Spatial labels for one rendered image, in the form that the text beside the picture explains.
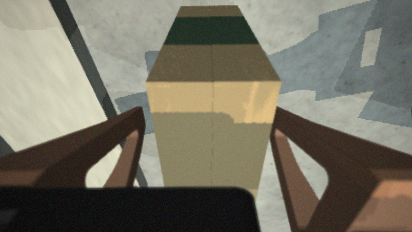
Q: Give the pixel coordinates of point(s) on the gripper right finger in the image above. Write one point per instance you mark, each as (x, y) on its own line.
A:
(369, 185)

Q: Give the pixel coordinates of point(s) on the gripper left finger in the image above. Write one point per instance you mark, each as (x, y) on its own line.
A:
(64, 162)

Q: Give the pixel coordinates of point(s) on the shallow grey rectangular tray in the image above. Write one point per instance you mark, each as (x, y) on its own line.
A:
(49, 83)

